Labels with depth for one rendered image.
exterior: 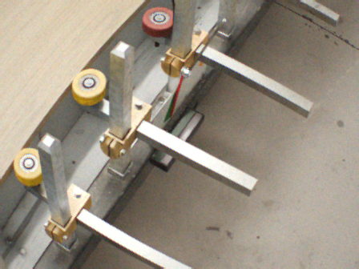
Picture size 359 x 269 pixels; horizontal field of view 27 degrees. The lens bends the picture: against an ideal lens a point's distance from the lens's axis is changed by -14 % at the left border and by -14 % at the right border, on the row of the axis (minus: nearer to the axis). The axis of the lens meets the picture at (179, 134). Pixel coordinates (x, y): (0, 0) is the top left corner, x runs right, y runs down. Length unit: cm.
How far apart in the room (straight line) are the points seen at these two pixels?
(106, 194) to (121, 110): 27
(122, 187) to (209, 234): 79
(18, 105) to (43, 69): 12
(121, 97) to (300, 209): 120
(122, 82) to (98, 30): 33
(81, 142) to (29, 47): 33
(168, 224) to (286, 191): 42
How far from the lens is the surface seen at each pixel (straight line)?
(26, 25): 194
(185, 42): 183
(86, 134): 205
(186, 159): 176
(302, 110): 185
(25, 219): 193
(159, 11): 193
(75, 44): 187
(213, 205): 267
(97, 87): 177
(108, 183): 188
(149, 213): 264
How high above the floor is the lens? 232
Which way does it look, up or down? 56 degrees down
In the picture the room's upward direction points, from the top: 6 degrees clockwise
